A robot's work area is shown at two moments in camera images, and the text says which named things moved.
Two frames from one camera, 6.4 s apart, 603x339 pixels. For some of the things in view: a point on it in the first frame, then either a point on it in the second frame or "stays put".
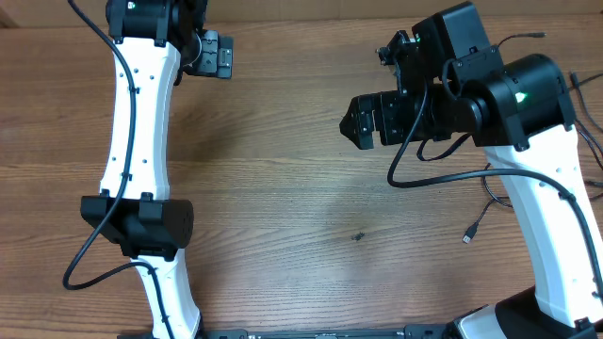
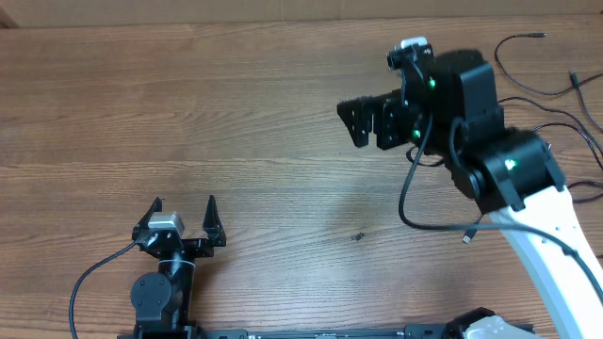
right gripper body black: x=382 y=120 stays put
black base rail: x=418 y=331 stays put
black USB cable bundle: x=595 y=153 stays put
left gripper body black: x=212 y=60 to x=194 y=250
